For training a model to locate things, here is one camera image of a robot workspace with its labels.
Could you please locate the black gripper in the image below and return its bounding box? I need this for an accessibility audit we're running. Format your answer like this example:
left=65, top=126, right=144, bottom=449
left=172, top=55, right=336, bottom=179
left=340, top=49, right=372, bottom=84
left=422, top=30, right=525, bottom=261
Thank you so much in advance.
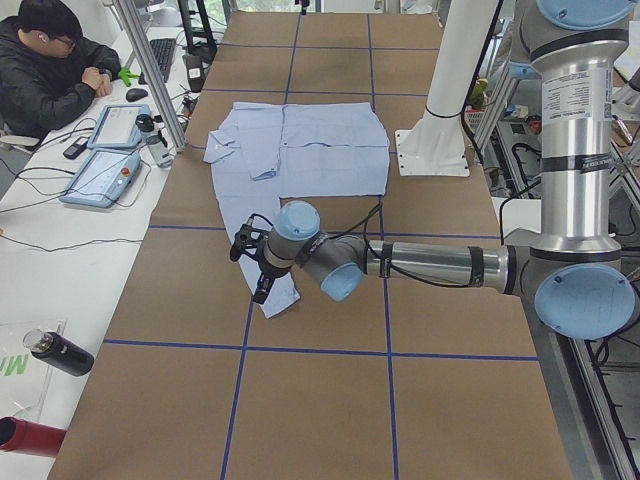
left=229, top=213, right=280, bottom=304

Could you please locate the light blue striped shirt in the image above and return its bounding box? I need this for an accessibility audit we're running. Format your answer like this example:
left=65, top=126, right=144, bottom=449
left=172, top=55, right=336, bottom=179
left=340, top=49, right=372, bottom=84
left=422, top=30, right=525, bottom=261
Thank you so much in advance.
left=202, top=101, right=391, bottom=320

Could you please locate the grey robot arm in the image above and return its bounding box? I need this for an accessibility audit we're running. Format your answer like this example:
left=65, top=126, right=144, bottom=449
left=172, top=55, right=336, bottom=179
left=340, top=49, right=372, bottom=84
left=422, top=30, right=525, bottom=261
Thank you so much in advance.
left=230, top=1, right=637, bottom=340

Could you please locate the clear water bottle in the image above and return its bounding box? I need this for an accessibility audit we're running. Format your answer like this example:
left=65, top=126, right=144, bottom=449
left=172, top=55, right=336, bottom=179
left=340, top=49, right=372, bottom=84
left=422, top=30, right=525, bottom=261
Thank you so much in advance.
left=135, top=113, right=173, bottom=168

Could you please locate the blue teach pendant near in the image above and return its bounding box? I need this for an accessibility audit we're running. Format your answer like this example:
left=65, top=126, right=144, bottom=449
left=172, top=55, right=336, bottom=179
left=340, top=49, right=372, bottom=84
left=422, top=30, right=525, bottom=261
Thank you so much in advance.
left=59, top=149, right=141, bottom=208

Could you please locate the blue teach pendant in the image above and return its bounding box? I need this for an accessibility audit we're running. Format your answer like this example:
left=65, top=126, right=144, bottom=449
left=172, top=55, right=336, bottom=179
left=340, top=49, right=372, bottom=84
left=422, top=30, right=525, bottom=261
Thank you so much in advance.
left=87, top=104, right=151, bottom=150
left=59, top=149, right=141, bottom=208

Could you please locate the blue teach pendant far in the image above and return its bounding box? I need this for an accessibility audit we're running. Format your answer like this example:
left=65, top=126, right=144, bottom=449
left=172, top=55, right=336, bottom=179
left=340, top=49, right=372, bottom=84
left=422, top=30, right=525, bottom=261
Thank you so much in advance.
left=87, top=104, right=151, bottom=150

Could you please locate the black computer mouse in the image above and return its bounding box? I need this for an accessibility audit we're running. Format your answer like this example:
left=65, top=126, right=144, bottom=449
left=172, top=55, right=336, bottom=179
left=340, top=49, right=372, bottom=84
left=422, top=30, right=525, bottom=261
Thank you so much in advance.
left=125, top=88, right=149, bottom=103

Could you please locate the black phone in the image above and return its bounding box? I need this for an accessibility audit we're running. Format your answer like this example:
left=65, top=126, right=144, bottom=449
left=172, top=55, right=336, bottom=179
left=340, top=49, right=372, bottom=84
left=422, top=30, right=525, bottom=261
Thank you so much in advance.
left=62, top=137, right=89, bottom=160

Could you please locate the green toy figure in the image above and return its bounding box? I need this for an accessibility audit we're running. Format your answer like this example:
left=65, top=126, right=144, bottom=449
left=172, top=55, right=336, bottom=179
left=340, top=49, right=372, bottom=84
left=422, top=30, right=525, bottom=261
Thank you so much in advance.
left=118, top=67, right=139, bottom=87

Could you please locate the black keyboard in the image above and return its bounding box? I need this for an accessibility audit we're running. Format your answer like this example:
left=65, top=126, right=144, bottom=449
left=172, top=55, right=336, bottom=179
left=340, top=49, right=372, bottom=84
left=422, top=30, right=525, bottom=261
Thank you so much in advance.
left=149, top=38, right=176, bottom=82

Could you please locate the black water bottle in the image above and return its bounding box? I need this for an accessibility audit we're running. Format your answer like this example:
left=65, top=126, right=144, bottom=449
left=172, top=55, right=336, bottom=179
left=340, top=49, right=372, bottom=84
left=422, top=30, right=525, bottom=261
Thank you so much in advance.
left=23, top=329, right=94, bottom=377

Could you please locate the seated man in black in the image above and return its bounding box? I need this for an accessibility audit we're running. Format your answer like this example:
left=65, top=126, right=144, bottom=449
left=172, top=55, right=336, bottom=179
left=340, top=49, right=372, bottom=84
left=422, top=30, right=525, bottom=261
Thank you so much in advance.
left=1, top=1, right=121, bottom=140

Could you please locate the red bottle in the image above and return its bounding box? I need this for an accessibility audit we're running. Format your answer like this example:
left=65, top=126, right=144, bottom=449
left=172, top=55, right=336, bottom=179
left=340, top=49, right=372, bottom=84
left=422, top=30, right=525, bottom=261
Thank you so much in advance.
left=1, top=417, right=67, bottom=458

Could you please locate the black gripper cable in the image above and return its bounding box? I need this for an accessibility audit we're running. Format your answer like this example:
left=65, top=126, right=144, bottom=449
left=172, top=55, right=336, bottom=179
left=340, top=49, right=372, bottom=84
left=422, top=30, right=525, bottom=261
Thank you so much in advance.
left=319, top=199, right=476, bottom=289

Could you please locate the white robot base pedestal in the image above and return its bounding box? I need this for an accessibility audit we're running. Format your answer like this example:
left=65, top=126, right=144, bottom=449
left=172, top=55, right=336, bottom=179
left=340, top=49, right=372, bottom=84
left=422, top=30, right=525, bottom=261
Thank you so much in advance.
left=396, top=0, right=501, bottom=177

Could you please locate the aluminium frame post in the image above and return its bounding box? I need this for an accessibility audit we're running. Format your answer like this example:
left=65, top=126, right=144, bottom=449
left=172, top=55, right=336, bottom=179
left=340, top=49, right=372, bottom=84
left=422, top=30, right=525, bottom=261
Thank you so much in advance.
left=112, top=0, right=187, bottom=153

